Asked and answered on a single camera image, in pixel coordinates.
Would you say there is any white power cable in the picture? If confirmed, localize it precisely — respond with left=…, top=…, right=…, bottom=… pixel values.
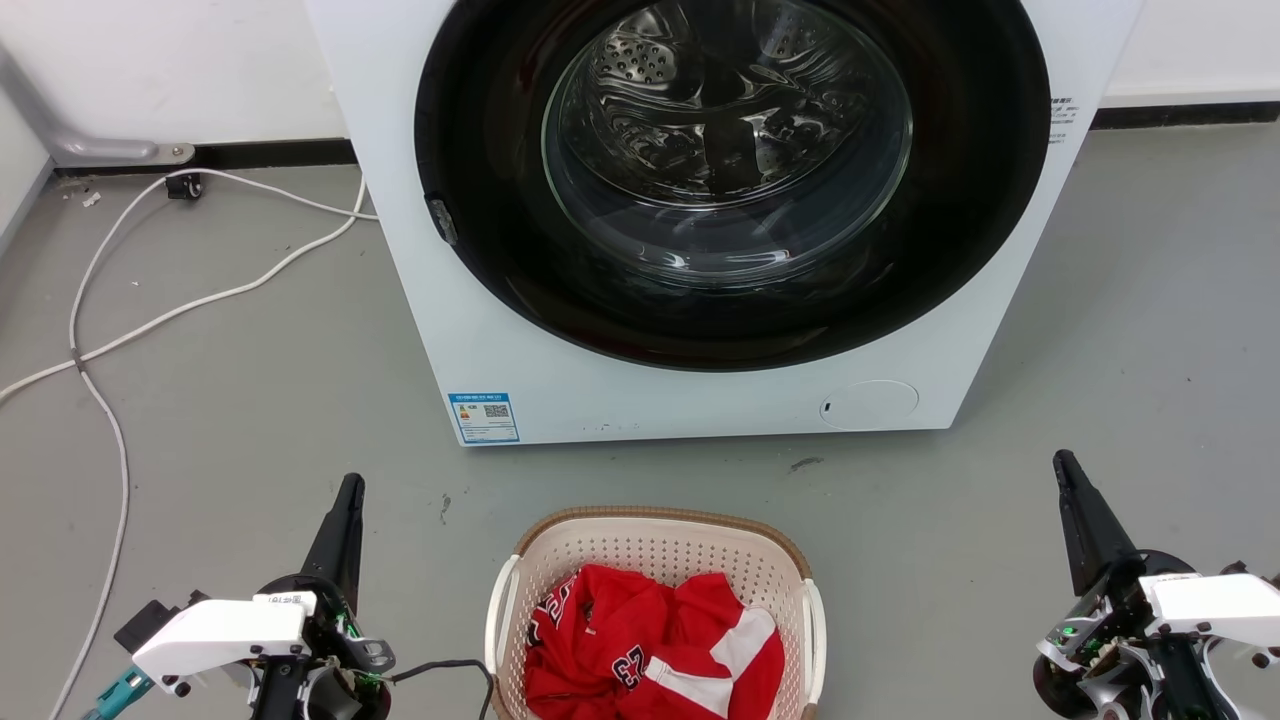
left=0, top=172, right=367, bottom=405

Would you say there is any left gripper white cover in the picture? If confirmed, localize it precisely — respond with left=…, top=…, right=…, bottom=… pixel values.
left=131, top=473, right=397, bottom=720

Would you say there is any red and white jersey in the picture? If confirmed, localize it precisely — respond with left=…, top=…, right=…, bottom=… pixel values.
left=524, top=564, right=787, bottom=720

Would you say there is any blue energy label sticker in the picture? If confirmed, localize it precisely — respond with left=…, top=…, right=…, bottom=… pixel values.
left=448, top=392, right=521, bottom=445

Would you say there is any grey drain pipe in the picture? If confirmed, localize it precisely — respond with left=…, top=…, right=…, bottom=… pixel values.
left=0, top=42, right=197, bottom=168

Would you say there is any round white filter cover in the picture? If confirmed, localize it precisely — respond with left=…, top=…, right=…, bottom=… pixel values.
left=819, top=379, right=920, bottom=432

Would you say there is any long white floor cable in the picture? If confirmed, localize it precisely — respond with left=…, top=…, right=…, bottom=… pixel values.
left=47, top=168, right=381, bottom=720

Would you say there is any white front-load washing machine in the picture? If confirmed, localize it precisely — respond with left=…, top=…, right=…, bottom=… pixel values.
left=305, top=0, right=1146, bottom=447

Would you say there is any black round washer door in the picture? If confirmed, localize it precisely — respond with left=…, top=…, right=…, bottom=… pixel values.
left=414, top=0, right=1052, bottom=373

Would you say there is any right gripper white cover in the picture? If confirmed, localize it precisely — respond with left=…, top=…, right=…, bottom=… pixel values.
left=1033, top=449, right=1280, bottom=720

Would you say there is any teal cable connector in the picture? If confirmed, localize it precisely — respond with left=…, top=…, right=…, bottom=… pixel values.
left=82, top=666, right=156, bottom=720

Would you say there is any cream plastic laundry basket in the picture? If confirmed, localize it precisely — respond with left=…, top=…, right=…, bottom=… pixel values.
left=484, top=505, right=828, bottom=720

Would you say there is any steel washer drum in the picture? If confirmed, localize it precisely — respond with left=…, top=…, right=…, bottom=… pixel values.
left=541, top=0, right=914, bottom=286

